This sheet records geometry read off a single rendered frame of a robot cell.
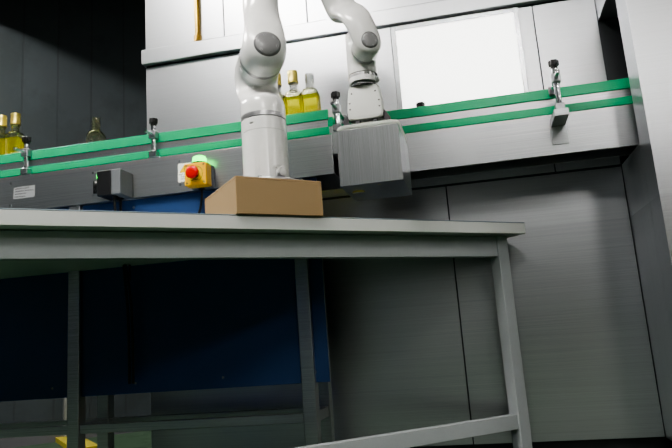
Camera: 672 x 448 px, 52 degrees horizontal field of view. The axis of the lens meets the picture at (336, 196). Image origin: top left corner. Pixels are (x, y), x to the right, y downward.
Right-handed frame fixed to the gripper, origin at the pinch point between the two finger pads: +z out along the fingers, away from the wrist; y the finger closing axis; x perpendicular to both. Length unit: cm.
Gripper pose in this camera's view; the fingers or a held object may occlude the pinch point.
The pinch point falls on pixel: (368, 138)
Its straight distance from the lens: 191.2
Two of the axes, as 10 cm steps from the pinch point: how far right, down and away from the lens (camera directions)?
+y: -9.8, 1.1, 1.8
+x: -2.0, -1.9, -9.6
